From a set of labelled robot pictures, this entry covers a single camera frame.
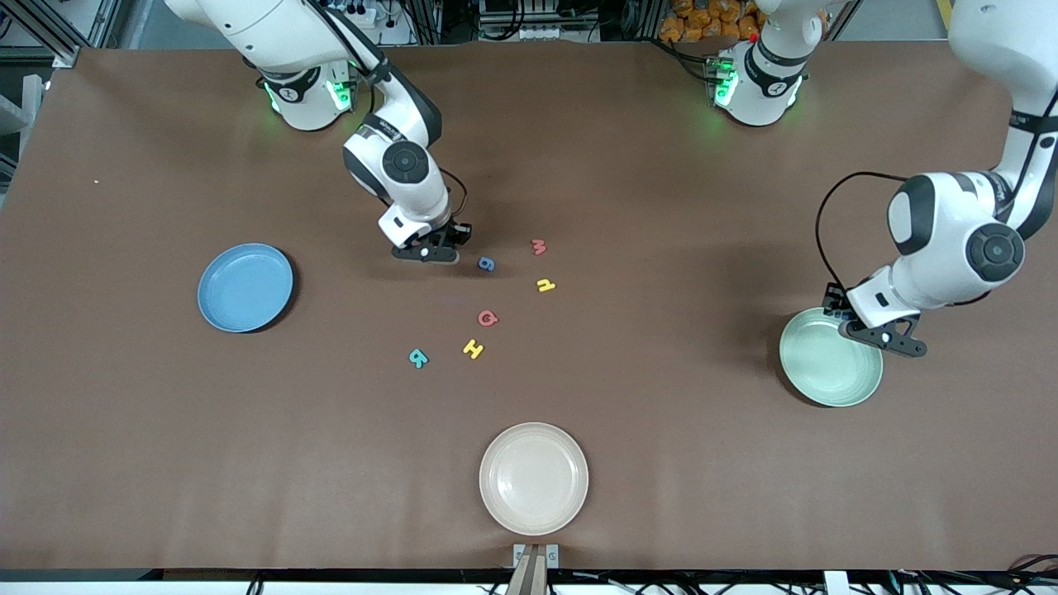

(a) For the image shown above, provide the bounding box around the orange snack bag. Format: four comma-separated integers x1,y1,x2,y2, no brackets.
659,0,763,44

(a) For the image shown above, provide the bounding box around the metal equipment rack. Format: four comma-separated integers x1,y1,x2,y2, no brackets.
475,0,608,42

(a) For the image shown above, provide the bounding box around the blue plate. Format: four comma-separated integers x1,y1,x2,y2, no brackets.
197,242,295,334

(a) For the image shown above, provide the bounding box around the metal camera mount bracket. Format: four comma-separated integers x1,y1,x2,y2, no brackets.
512,543,560,595

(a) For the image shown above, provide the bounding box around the aluminium frame profile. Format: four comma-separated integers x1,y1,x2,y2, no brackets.
0,0,83,69

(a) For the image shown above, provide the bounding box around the beige plate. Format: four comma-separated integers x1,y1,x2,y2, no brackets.
479,421,590,536

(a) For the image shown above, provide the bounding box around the brown table cover sheet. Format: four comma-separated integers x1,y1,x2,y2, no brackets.
0,40,1058,573

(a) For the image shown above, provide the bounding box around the white power strip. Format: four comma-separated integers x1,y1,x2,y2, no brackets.
331,0,383,30

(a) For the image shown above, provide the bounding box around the green plate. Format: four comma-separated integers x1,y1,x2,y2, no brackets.
779,307,884,408

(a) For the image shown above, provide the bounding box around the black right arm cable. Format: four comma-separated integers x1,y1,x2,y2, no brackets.
438,168,469,222

